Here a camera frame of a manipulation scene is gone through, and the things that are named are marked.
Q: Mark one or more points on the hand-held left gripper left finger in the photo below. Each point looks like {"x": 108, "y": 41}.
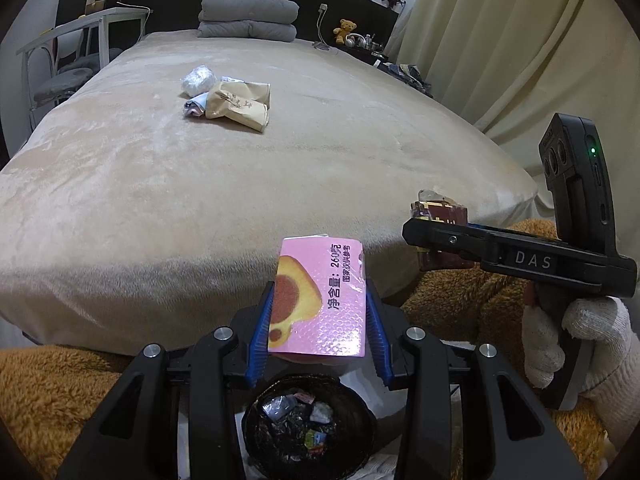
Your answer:
{"x": 262, "y": 330}

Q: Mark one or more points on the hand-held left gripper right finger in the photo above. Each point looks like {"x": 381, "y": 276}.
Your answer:
{"x": 382, "y": 340}

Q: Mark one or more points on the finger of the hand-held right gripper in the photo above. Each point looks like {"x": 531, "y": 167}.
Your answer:
{"x": 482, "y": 226}
{"x": 450, "y": 240}

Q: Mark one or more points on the brown snack packet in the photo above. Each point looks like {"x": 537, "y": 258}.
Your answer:
{"x": 440, "y": 212}

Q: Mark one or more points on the pink cake box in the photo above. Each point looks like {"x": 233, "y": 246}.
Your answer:
{"x": 320, "y": 310}

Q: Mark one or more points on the small pink box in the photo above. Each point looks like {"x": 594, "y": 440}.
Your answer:
{"x": 302, "y": 398}

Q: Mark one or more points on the white tissue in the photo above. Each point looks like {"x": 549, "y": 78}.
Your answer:
{"x": 322, "y": 412}

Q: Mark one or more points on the black trash bin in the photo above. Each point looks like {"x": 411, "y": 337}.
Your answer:
{"x": 280, "y": 460}

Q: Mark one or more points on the beige paper bag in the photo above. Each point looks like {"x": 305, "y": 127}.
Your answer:
{"x": 257, "y": 91}
{"x": 235, "y": 110}

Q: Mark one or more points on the small grey wrapper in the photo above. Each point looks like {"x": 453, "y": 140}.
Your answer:
{"x": 196, "y": 107}

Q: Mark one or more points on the white plastic bag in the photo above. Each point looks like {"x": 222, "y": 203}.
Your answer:
{"x": 198, "y": 80}

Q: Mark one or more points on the person's right hand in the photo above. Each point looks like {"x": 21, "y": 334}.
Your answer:
{"x": 600, "y": 317}

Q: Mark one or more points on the person's right leg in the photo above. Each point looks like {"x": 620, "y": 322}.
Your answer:
{"x": 450, "y": 305}

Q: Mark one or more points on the person's leg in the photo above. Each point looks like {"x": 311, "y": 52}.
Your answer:
{"x": 50, "y": 400}
{"x": 450, "y": 305}

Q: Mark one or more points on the beige fleece blanket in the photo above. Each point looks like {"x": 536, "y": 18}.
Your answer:
{"x": 200, "y": 210}

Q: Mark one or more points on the cream curtain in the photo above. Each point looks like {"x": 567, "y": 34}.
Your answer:
{"x": 500, "y": 60}

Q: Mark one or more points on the pile of clothes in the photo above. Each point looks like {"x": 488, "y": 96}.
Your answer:
{"x": 407, "y": 74}

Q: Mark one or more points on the black nightstand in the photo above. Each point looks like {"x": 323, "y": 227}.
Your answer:
{"x": 360, "y": 55}

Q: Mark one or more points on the white headphones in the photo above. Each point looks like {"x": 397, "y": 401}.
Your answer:
{"x": 350, "y": 42}

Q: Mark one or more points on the person's left leg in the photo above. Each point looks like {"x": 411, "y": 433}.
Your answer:
{"x": 50, "y": 400}

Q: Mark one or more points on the brown teddy bear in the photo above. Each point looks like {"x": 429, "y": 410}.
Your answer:
{"x": 345, "y": 27}

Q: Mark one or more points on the folded grey quilt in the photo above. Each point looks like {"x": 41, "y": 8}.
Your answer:
{"x": 245, "y": 31}
{"x": 247, "y": 9}

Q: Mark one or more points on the chair with grey cushion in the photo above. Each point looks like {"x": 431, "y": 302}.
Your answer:
{"x": 57, "y": 84}
{"x": 82, "y": 62}

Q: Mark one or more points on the white desk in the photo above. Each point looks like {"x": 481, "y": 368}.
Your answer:
{"x": 80, "y": 22}

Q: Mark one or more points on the small upright box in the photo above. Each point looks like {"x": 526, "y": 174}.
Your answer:
{"x": 96, "y": 1}

